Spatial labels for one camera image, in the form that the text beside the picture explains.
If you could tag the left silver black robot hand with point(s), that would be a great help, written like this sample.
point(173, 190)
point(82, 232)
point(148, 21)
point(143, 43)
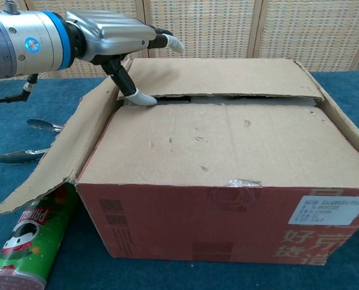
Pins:
point(113, 33)

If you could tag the red cardboard shipping box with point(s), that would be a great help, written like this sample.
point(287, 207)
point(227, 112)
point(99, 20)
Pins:
point(197, 145)

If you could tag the woven rattan folding screen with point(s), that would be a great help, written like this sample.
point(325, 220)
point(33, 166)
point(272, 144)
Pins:
point(215, 30)

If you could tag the blue felt table cover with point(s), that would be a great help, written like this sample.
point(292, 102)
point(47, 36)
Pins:
point(10, 133)

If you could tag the metal tongs with red grips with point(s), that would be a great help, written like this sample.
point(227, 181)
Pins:
point(19, 156)

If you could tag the green Pringles can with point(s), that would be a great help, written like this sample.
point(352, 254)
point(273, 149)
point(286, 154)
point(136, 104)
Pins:
point(31, 238)

